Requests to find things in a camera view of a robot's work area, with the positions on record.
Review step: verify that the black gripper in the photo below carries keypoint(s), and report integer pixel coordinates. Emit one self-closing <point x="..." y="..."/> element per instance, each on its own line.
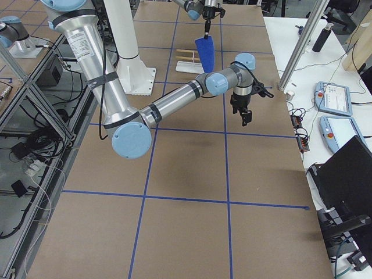
<point x="210" y="12"/>
<point x="240" y="101"/>

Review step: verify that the blue towel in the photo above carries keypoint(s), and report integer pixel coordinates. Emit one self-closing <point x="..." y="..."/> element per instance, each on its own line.
<point x="205" y="48"/>

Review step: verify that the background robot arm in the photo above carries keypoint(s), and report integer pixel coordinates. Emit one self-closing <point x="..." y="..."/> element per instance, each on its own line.
<point x="12" y="30"/>

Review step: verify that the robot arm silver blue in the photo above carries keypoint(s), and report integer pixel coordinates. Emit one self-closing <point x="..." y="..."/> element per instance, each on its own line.
<point x="113" y="84"/>
<point x="194" y="9"/>

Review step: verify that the left wooden rack rod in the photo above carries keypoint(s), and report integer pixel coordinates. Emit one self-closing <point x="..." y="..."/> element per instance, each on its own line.
<point x="186" y="51"/>

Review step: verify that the wooden rack rod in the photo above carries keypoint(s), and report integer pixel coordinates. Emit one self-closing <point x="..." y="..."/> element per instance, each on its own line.
<point x="193" y="59"/>
<point x="186" y="51"/>

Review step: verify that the right wooden rack rod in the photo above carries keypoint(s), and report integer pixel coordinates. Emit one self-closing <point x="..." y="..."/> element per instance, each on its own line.
<point x="193" y="59"/>

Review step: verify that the white towel rack base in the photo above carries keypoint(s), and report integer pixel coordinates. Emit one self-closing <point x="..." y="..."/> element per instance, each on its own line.
<point x="189" y="67"/>

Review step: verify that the upper blue teach pendant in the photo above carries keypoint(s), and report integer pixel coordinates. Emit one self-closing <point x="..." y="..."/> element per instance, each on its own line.
<point x="333" y="98"/>

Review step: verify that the blue teach pendant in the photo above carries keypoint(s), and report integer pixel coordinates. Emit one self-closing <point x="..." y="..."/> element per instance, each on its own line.
<point x="333" y="98"/>
<point x="338" y="130"/>

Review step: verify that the lower blue teach pendant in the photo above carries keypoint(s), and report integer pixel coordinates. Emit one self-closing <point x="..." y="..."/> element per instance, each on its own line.
<point x="338" y="130"/>

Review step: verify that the black water bottle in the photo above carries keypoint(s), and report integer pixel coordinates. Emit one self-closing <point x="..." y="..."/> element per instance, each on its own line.
<point x="323" y="36"/>

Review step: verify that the black laptop monitor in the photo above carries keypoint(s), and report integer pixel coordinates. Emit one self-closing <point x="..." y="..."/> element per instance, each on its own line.
<point x="344" y="180"/>

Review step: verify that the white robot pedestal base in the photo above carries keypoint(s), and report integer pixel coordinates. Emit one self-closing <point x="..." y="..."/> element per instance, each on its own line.
<point x="135" y="77"/>

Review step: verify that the aluminium frame post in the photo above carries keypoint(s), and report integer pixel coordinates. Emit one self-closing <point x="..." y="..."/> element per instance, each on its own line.
<point x="303" y="41"/>

